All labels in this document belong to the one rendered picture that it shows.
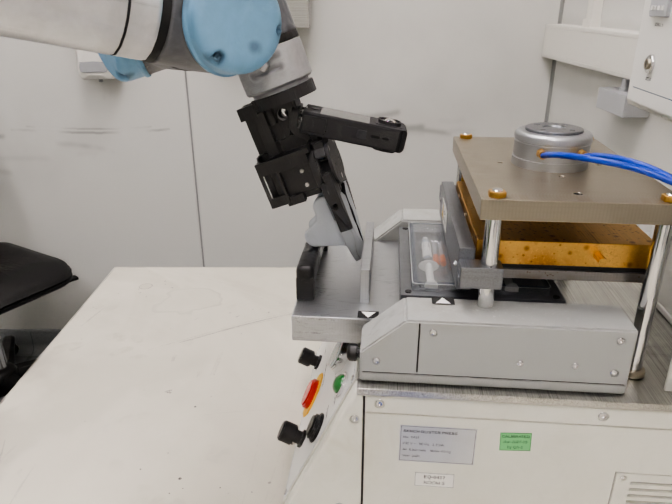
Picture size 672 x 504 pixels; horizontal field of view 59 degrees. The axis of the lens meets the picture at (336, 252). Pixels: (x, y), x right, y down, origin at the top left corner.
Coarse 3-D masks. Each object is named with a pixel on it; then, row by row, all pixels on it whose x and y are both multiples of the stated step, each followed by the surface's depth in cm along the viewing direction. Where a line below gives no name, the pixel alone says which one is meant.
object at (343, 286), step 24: (336, 264) 74; (360, 264) 74; (384, 264) 74; (336, 288) 67; (360, 288) 64; (384, 288) 67; (312, 312) 62; (336, 312) 62; (312, 336) 62; (336, 336) 62; (360, 336) 62
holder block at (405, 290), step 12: (408, 240) 74; (408, 252) 71; (408, 264) 67; (408, 276) 64; (408, 288) 62; (552, 288) 62; (504, 300) 60; (516, 300) 60; (528, 300) 60; (540, 300) 59; (552, 300) 59; (564, 300) 59
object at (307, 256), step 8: (304, 248) 68; (312, 248) 68; (320, 248) 69; (304, 256) 66; (312, 256) 66; (320, 256) 69; (304, 264) 64; (312, 264) 64; (296, 272) 64; (304, 272) 63; (312, 272) 63; (296, 280) 64; (304, 280) 64; (312, 280) 64; (296, 288) 64; (304, 288) 64; (312, 288) 64; (296, 296) 65; (304, 296) 64; (312, 296) 64
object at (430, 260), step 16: (416, 224) 77; (432, 224) 77; (416, 240) 72; (432, 240) 72; (416, 256) 67; (432, 256) 67; (448, 256) 67; (416, 272) 63; (432, 272) 63; (448, 272) 63
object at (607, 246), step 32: (480, 224) 61; (512, 224) 61; (544, 224) 61; (576, 224) 61; (608, 224) 61; (480, 256) 58; (512, 256) 58; (544, 256) 57; (576, 256) 57; (608, 256) 57; (640, 256) 56
